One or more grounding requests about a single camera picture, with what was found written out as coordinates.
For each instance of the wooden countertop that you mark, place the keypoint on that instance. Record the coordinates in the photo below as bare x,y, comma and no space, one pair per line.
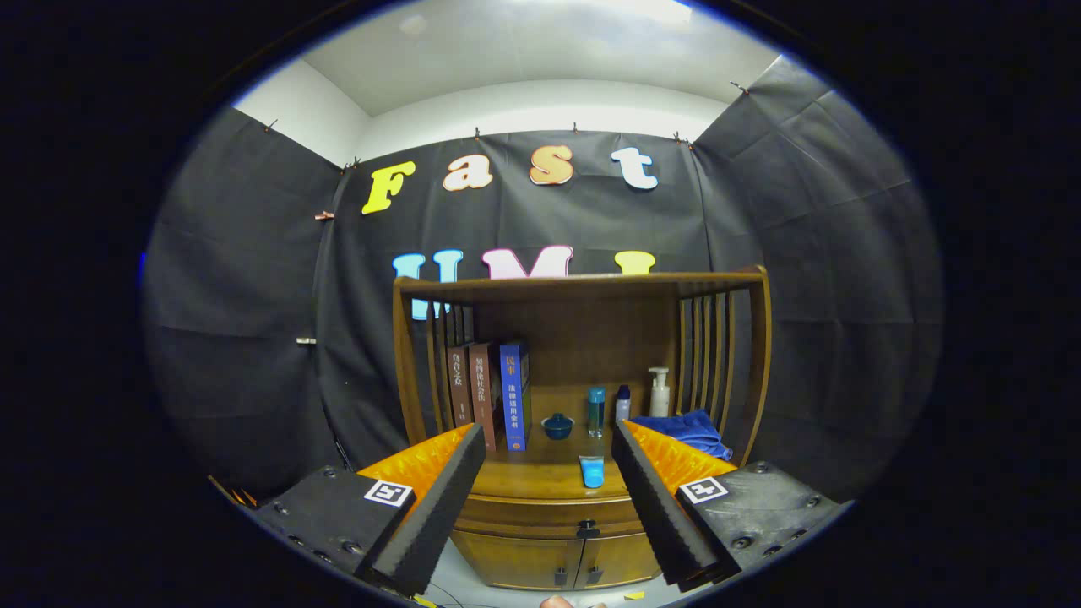
540,477

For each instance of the wooden cabinet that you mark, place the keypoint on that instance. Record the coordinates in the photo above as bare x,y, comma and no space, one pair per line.
591,338

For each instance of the blue towel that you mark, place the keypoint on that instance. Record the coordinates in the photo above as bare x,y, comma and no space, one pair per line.
688,429

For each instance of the reddish brown book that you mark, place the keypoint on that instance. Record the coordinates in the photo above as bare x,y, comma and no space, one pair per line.
484,393

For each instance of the blue cosmetic tube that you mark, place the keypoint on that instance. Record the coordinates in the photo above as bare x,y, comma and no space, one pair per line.
592,474

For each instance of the blue book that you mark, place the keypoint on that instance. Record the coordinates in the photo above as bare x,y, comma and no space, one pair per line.
512,397

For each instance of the teal glass bottle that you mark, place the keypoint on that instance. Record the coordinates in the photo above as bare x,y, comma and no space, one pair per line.
596,414

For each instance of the dark brown book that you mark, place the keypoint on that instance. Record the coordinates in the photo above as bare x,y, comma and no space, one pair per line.
460,388

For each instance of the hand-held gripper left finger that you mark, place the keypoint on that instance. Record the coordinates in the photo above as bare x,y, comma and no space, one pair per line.
439,507

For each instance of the white pump bottle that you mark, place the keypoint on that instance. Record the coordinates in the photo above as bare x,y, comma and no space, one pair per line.
660,397

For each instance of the wooden drawer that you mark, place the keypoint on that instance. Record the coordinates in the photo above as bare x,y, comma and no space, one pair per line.
524,515

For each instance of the blue lidded teacup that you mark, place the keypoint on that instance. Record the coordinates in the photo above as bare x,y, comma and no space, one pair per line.
557,427

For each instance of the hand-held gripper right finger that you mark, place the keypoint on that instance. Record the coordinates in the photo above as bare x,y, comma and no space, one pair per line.
657,511

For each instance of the wooden cabinet door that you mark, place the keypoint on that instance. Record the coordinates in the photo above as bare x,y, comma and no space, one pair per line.
515,557
625,557

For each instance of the white bottle with blue cap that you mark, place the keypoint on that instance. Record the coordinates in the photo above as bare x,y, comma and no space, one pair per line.
622,407

